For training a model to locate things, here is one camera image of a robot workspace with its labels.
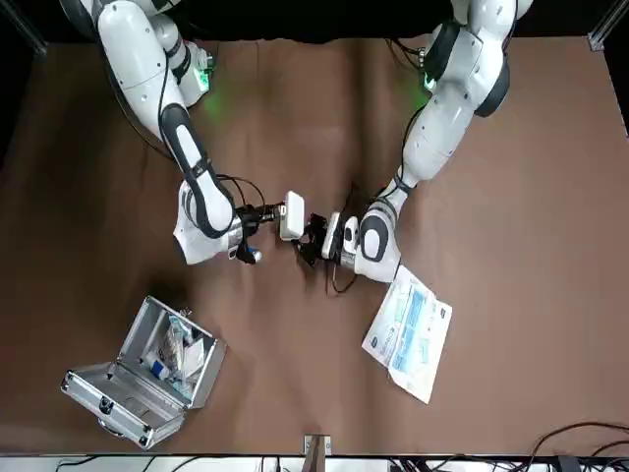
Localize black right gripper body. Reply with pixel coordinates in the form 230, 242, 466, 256
235, 204, 269, 232

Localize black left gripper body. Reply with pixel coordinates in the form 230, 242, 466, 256
310, 215, 328, 257

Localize small white medicine box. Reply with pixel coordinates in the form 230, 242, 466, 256
277, 190, 308, 242

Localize blue white mask packet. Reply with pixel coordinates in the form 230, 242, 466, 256
362, 265, 454, 376

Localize white folded paper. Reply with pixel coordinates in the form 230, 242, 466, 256
180, 338, 207, 383

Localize silver aluminium case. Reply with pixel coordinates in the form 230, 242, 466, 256
60, 294, 228, 451

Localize aluminium frame post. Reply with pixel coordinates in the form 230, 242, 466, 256
303, 434, 332, 472

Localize aluminium frame beam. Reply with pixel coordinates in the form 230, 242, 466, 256
587, 0, 629, 50

